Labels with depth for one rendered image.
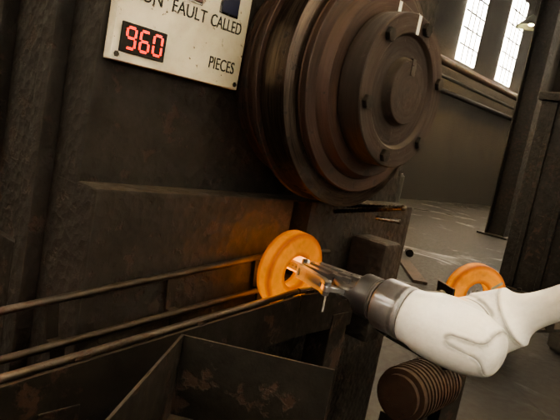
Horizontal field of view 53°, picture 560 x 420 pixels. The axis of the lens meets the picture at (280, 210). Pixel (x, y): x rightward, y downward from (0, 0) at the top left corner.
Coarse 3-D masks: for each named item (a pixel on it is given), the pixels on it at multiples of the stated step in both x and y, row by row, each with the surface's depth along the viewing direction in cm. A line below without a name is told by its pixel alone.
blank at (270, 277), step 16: (272, 240) 106; (288, 240) 105; (304, 240) 107; (272, 256) 103; (288, 256) 105; (304, 256) 109; (320, 256) 113; (272, 272) 103; (272, 288) 105; (288, 288) 108
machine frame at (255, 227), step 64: (0, 0) 99; (64, 0) 86; (256, 0) 103; (0, 64) 100; (64, 64) 89; (128, 64) 88; (0, 128) 103; (64, 128) 89; (128, 128) 90; (192, 128) 100; (0, 192) 104; (64, 192) 89; (128, 192) 86; (192, 192) 97; (256, 192) 115; (384, 192) 152; (0, 256) 101; (64, 256) 88; (128, 256) 89; (192, 256) 99; (0, 320) 101; (64, 320) 88; (128, 320) 92; (0, 384) 95
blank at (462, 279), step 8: (472, 264) 137; (480, 264) 137; (456, 272) 137; (464, 272) 135; (472, 272) 135; (480, 272) 136; (488, 272) 136; (496, 272) 137; (448, 280) 137; (456, 280) 135; (464, 280) 135; (472, 280) 136; (480, 280) 136; (488, 280) 137; (496, 280) 137; (456, 288) 135; (464, 288) 136; (488, 288) 137; (496, 288) 138; (456, 296) 136
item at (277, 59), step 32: (288, 0) 96; (320, 0) 94; (416, 0) 115; (288, 32) 93; (288, 64) 92; (288, 96) 93; (288, 128) 95; (288, 160) 101; (320, 192) 106; (352, 192) 114
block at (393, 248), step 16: (352, 240) 134; (368, 240) 131; (384, 240) 133; (352, 256) 133; (368, 256) 130; (384, 256) 128; (352, 272) 133; (368, 272) 130; (384, 272) 129; (352, 320) 133; (352, 336) 133; (368, 336) 131
